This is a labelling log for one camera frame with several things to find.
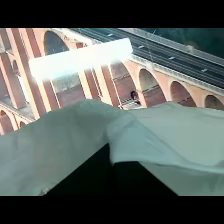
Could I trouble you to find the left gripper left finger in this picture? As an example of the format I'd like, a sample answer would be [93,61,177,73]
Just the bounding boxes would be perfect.
[44,143,113,197]

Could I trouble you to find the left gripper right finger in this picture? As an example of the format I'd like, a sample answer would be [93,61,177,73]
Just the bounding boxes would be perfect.
[111,161,179,197]

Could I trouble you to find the pale green garment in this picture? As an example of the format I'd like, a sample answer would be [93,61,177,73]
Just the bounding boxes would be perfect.
[0,98,224,197]

